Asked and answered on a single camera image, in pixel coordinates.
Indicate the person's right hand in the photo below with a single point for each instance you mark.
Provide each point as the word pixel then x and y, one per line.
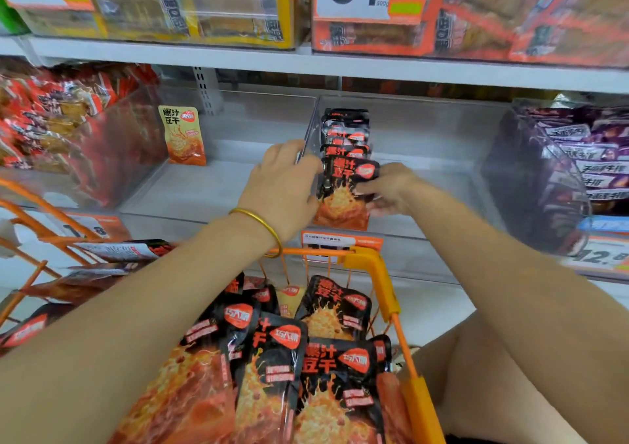
pixel 393 188

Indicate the person's left hand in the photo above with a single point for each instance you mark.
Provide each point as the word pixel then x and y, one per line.
pixel 280 193

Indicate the black flame print snack packet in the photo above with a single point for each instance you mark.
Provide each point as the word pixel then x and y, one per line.
pixel 342 198

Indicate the orange shopping cart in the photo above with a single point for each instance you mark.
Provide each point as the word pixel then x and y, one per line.
pixel 369 260

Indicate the yellow orange snack packet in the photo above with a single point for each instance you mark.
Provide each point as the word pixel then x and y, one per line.
pixel 182 136

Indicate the pile of black orange snacks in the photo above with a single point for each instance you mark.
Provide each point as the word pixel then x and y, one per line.
pixel 275 380

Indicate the person's right forearm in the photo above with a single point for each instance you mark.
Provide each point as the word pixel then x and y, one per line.
pixel 531 301

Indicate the person's left forearm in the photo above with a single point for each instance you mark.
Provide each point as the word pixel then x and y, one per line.
pixel 108 360

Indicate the orange blue shelf price tag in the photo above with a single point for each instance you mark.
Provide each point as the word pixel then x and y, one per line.
pixel 599 252

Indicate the person's right leg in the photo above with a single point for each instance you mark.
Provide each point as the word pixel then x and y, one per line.
pixel 482 390

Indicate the stack of yellow trimmed packets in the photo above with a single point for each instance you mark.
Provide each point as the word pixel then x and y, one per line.
pixel 197 11

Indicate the pile of purple packets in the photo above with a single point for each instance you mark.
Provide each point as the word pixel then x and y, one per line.
pixel 590 149

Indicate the stack of orange trimmed packets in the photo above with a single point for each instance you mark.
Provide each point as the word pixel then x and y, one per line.
pixel 531 21

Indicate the pile of red tan packets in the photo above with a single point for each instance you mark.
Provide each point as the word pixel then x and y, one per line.
pixel 54 105

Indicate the stack of green packets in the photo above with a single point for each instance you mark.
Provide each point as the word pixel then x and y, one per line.
pixel 10 18

